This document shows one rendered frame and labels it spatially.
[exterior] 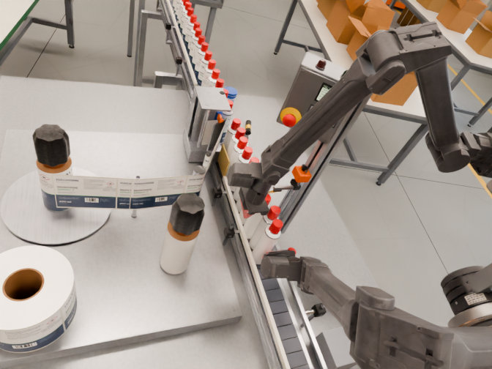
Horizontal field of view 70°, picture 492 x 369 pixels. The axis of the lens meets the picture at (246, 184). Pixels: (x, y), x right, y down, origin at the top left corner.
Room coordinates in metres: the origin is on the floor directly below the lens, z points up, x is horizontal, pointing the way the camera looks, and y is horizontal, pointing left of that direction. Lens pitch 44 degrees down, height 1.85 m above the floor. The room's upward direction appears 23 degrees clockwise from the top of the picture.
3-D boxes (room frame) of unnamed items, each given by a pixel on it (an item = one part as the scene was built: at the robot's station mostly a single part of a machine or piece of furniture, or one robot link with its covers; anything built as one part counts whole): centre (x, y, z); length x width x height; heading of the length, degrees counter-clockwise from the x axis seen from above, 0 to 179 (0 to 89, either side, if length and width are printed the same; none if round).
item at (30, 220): (0.59, 0.51, 0.89); 0.31 x 0.31 x 0.01
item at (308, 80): (0.91, -0.09, 1.38); 0.17 x 0.10 x 0.19; 89
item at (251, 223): (0.78, -0.07, 0.98); 0.05 x 0.05 x 0.20
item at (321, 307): (0.55, -0.32, 0.91); 0.07 x 0.03 x 0.17; 124
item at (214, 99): (1.08, 0.23, 1.14); 0.14 x 0.11 x 0.01; 34
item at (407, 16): (7.74, -1.86, 0.18); 0.64 x 0.52 x 0.37; 115
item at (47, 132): (0.59, 0.51, 1.04); 0.09 x 0.09 x 0.29
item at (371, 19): (2.99, -0.52, 0.96); 0.53 x 0.45 x 0.37; 114
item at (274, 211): (0.74, -0.11, 0.98); 0.05 x 0.05 x 0.20
